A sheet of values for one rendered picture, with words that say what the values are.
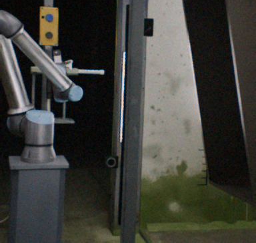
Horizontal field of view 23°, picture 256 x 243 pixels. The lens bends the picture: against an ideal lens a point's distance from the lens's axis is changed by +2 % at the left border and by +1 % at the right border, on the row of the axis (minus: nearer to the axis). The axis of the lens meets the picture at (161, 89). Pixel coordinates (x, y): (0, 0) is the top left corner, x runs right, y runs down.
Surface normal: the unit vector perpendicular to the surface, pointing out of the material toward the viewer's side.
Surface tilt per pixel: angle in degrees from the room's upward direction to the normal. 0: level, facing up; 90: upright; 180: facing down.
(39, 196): 90
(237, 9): 90
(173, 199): 90
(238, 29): 90
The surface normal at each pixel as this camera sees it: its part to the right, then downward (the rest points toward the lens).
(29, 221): 0.26, 0.06
